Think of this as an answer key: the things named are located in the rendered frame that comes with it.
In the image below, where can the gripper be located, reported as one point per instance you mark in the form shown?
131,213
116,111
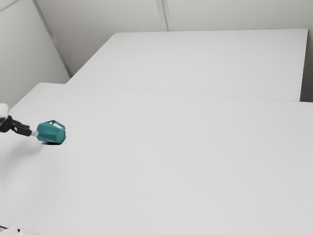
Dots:
4,126

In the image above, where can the teal faceted mug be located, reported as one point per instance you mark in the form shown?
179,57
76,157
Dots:
50,134

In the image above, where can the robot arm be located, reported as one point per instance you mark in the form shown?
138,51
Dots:
3,109

